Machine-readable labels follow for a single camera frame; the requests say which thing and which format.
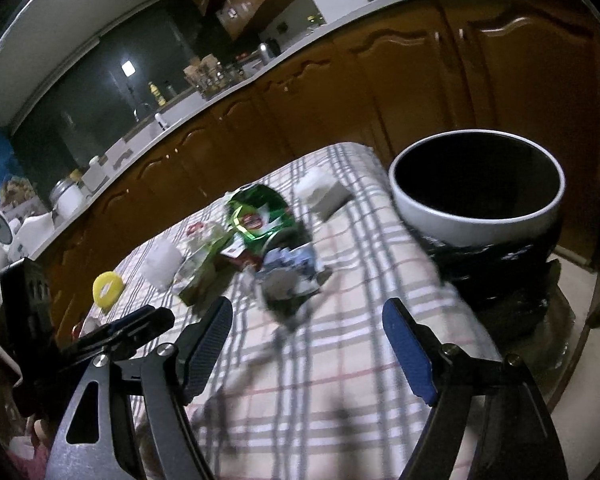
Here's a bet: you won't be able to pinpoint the white countertop appliance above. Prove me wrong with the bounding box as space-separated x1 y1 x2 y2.
0 209 57 262

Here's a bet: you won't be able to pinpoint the white kitchen countertop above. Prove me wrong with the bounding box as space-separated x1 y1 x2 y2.
27 0 571 261

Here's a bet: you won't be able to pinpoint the white round bin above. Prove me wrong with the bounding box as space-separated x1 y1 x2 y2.
388 130 567 250

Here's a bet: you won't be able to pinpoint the green plastic bottle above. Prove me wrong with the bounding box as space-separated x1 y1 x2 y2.
224 183 312 261

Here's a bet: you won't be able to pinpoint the blue and white wrapper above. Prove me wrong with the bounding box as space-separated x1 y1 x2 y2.
254 241 334 332

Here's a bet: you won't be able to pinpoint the blue wall poster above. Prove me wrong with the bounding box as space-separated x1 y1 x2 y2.
0 130 37 208

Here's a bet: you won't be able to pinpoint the plaid blanket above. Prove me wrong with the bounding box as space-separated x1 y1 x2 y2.
75 142 511 480

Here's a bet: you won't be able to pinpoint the black plastic bag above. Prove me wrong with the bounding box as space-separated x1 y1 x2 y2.
410 220 567 356

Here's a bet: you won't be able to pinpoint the small red and white carton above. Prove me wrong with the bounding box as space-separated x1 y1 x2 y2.
220 244 262 272

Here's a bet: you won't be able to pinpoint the glass storage jar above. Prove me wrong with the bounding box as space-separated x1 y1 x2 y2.
49 176 87 217

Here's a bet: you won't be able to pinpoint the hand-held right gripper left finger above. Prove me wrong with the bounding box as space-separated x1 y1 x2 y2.
45 296 234 480

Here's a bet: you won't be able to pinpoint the wooden base cabinets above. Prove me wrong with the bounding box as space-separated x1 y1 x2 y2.
30 0 600 346

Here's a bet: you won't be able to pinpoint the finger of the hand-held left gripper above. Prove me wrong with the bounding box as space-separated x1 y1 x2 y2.
60 305 176 361

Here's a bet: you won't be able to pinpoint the dark kitchen window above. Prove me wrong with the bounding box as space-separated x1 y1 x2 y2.
10 0 226 196

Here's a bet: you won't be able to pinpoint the metal kettle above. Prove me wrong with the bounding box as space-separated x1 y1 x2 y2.
257 40 282 67

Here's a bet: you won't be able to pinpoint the white canister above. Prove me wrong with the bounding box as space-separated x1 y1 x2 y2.
82 156 107 187

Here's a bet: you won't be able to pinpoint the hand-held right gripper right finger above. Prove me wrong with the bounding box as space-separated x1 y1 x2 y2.
382 297 561 480

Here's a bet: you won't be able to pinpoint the white crumpled paper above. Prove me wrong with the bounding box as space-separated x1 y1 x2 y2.
140 237 184 292
293 166 333 206

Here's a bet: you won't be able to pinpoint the spice jar rack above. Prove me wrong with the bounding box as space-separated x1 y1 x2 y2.
184 55 247 98

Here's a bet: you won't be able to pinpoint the yellow ring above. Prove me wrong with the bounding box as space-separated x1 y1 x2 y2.
92 271 126 309

